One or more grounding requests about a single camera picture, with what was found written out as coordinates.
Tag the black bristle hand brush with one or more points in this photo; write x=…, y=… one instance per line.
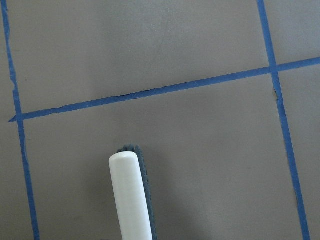
x=132, y=194

